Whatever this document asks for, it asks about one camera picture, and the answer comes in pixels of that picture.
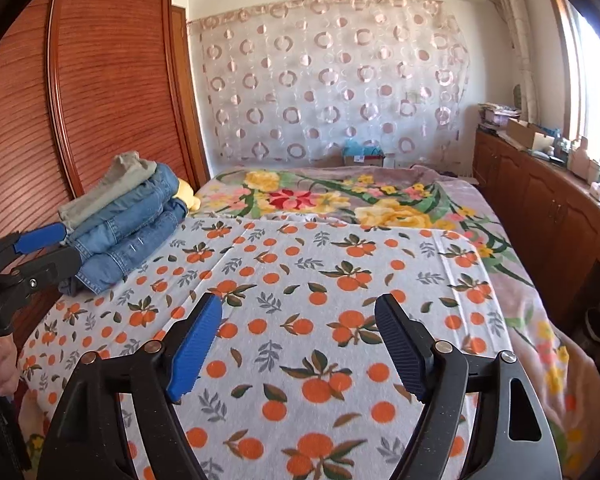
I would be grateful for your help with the wooden cabinet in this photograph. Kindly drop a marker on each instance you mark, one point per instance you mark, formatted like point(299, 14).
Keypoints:
point(530, 200)

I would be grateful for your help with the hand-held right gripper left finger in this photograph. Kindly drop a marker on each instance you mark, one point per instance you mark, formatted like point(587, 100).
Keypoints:
point(195, 345)

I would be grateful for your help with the stack of papers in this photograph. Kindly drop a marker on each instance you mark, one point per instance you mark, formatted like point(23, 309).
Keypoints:
point(497, 117)

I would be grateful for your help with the blue bag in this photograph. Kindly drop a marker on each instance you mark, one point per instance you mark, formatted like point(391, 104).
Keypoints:
point(360, 149)

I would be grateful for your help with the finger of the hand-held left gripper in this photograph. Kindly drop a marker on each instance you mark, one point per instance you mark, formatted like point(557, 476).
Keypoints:
point(55, 262)
point(40, 237)

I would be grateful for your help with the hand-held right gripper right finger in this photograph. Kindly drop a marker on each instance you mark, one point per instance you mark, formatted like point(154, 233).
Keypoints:
point(402, 350)

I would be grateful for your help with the small cardboard box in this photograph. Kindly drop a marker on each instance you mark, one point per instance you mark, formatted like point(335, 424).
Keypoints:
point(367, 161)

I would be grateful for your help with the yellow plush toy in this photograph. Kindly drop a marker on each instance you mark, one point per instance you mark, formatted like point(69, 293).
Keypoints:
point(186, 192)

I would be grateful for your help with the folded blue jeans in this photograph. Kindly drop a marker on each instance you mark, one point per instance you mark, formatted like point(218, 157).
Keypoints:
point(135, 205)
point(125, 255)

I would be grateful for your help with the cream window curtain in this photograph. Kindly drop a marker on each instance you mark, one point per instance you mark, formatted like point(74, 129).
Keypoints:
point(515, 35)

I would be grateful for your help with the circle pattern sheer curtain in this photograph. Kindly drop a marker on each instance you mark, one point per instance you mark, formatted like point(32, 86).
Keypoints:
point(330, 85)

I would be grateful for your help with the wooden frame window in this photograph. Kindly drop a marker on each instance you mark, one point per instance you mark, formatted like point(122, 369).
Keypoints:
point(595, 70)

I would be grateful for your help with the open cardboard box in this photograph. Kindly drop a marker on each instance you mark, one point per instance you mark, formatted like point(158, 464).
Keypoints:
point(527, 134)

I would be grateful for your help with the grey-green pants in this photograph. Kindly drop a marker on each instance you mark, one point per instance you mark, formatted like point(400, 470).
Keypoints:
point(110, 185)

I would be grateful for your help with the floral blanket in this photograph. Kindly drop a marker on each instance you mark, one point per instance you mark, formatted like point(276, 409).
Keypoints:
point(330, 195)

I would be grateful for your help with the wooden slatted wardrobe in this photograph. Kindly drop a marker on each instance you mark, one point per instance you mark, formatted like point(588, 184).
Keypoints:
point(105, 85)

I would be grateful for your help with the orange fruit print bed sheet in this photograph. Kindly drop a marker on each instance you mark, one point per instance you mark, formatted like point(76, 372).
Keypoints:
point(290, 280)

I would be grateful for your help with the dark round bin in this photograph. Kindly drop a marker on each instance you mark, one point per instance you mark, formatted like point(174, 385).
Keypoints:
point(597, 325)

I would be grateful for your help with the white plastic bottle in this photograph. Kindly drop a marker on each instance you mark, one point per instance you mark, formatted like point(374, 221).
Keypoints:
point(582, 160)

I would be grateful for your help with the person's left hand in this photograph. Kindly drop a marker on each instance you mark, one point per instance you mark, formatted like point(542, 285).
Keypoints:
point(5, 367)

